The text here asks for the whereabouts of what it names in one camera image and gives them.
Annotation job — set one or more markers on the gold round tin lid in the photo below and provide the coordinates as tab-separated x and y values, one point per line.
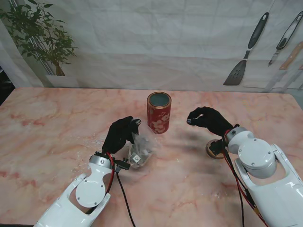
209	151

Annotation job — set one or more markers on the red floral tea tin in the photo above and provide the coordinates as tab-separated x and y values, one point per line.
158	118

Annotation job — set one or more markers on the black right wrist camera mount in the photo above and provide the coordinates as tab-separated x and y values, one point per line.
216	147

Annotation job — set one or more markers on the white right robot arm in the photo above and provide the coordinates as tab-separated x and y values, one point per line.
260	165

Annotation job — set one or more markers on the clear plastic tea bag pouch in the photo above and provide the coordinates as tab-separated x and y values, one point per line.
144	146

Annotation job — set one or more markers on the white printed backdrop cloth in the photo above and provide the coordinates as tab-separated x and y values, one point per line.
151	42

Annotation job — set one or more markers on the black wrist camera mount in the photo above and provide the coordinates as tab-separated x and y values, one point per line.
122	165
216	147

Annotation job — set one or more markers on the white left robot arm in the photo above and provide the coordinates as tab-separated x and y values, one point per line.
82	194

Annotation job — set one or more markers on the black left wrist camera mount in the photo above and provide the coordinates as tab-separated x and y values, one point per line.
122	165

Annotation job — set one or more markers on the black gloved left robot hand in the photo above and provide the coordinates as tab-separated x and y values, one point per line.
118	136

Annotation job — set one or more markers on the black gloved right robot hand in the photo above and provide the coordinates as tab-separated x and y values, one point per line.
213	120

